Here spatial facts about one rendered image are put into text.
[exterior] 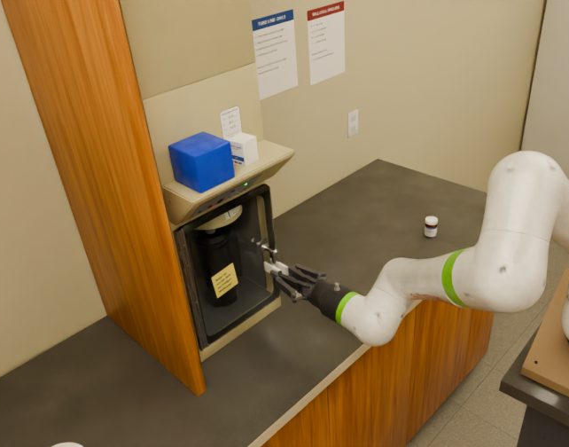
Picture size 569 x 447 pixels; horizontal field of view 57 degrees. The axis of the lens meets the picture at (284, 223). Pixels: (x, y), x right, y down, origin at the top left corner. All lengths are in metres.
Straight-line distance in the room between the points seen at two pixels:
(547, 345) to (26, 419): 1.36
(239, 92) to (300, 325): 0.72
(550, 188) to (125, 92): 0.76
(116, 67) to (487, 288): 0.74
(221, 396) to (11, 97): 0.93
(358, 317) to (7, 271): 0.96
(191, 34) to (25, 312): 0.96
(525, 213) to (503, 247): 0.07
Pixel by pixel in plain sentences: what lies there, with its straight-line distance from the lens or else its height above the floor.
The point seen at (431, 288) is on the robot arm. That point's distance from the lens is 1.12.
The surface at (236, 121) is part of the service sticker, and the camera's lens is 1.32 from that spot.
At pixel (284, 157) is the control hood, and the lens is 1.30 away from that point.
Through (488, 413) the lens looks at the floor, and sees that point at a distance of 2.69.
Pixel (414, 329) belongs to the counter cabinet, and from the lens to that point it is 1.91.
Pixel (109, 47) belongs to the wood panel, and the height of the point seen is 1.84.
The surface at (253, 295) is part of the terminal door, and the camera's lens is 1.56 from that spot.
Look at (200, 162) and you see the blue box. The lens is 1.14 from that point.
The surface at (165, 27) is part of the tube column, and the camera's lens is 1.17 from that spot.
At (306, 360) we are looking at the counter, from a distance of 1.53.
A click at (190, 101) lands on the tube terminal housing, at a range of 1.23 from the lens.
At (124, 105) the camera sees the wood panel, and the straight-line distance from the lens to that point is 1.05.
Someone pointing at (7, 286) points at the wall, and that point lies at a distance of 1.67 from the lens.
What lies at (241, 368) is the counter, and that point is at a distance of 1.53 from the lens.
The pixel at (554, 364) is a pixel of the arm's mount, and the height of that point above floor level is 0.99.
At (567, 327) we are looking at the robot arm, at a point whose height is 1.22.
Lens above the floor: 2.05
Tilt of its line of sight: 32 degrees down
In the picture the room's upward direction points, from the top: 5 degrees counter-clockwise
